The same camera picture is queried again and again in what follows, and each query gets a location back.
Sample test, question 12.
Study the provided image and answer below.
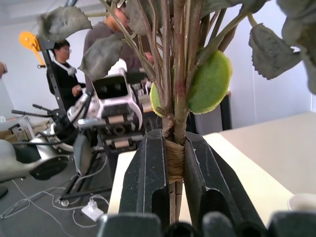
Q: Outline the white power strip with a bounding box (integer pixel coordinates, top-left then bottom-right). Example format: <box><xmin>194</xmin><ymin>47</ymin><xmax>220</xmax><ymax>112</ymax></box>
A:
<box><xmin>80</xmin><ymin>200</ymin><xmax>105</xmax><ymax>222</ymax></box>

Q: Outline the black metal gantry stand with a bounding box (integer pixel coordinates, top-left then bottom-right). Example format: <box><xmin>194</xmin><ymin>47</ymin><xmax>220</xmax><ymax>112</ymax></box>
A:
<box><xmin>38</xmin><ymin>39</ymin><xmax>76</xmax><ymax>140</ymax></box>

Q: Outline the orange hand winch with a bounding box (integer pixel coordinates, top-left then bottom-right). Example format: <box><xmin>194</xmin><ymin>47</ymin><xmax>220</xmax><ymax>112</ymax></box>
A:
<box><xmin>18</xmin><ymin>31</ymin><xmax>47</xmax><ymax>69</ymax></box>

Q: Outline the flower bouquet with green leaves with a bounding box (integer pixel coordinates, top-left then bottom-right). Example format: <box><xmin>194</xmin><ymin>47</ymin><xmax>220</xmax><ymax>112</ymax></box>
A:
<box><xmin>37</xmin><ymin>0</ymin><xmax>316</xmax><ymax>225</ymax></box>

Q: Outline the person in grey shirt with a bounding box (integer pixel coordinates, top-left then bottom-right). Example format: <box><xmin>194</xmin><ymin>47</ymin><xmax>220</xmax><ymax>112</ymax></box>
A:
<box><xmin>83</xmin><ymin>6</ymin><xmax>155</xmax><ymax>93</ymax></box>

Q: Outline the person in black sweater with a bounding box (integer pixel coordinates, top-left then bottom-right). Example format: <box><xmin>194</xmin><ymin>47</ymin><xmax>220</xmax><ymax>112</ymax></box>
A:
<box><xmin>46</xmin><ymin>39</ymin><xmax>87</xmax><ymax>112</ymax></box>

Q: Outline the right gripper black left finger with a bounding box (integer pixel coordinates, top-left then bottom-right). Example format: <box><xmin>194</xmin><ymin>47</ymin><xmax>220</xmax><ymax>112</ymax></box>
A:
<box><xmin>118</xmin><ymin>128</ymin><xmax>171</xmax><ymax>223</ymax></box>

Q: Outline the black handlebar frame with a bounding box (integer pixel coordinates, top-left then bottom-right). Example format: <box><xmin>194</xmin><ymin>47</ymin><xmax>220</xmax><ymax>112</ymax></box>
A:
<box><xmin>11</xmin><ymin>103</ymin><xmax>65</xmax><ymax>120</ymax></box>

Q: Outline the silver robot body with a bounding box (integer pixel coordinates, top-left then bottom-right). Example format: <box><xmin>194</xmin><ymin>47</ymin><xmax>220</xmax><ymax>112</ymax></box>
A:
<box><xmin>0</xmin><ymin>123</ymin><xmax>75</xmax><ymax>182</ymax></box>

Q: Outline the white floor cable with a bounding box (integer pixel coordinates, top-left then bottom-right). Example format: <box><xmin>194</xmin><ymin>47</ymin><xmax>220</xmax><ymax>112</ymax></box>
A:
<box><xmin>0</xmin><ymin>179</ymin><xmax>111</xmax><ymax>237</ymax></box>

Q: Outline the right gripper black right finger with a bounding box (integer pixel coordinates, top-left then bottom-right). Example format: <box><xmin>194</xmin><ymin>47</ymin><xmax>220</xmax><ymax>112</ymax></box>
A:
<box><xmin>184</xmin><ymin>131</ymin><xmax>269</xmax><ymax>233</ymax></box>

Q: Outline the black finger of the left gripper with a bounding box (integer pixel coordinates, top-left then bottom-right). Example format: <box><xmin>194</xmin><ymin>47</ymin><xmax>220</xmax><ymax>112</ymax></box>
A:
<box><xmin>73</xmin><ymin>134</ymin><xmax>94</xmax><ymax>175</ymax></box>

